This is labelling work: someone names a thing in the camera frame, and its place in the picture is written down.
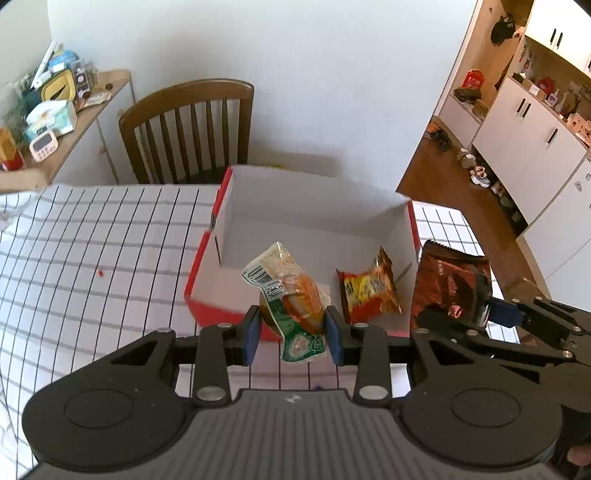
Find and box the red cardboard box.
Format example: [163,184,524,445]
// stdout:
[184,166,423,342]

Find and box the clear box with dark circles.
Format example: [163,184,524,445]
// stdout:
[71,62,99,97]

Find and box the pair of dark shoes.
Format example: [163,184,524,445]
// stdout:
[427,127,451,151]

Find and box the pale blue tissue pack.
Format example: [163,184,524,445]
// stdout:
[23,99,78,141]

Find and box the white pink kitchen timer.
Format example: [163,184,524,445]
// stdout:
[29,131,59,161]

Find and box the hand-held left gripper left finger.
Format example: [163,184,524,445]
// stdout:
[108,305,262,408]

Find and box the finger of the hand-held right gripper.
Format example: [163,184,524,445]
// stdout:
[456,327,591,384]
[487,298,591,340]

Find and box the white tall appliance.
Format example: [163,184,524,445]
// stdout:
[515,159,591,282]

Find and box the red yellow snack packet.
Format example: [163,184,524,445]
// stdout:
[336,246,403,325]

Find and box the orange red bottle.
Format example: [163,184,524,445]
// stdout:
[0,126,26,171]

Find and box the green orange snack packet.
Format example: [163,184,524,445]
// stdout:
[242,241,331,363]

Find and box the white tube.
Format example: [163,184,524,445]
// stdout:
[31,41,58,89]

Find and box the white checked tablecloth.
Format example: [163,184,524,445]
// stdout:
[0,184,497,480]

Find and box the white cabinet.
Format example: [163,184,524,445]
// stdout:
[524,0,591,77]
[471,76,591,227]

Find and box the white lower cabinet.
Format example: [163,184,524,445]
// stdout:
[471,76,591,227]

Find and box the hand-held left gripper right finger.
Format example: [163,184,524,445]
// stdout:
[324,307,481,408]

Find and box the brown wooden chair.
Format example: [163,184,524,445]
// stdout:
[119,79,255,185]

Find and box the dark brown snack packet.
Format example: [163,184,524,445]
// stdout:
[410,240,492,330]

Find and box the wooden-top side cabinet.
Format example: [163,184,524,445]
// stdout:
[0,69,136,192]

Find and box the yellow lidded container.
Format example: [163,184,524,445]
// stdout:
[41,70,77,102]

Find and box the white upper cabinet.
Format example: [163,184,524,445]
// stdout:
[524,0,591,77]

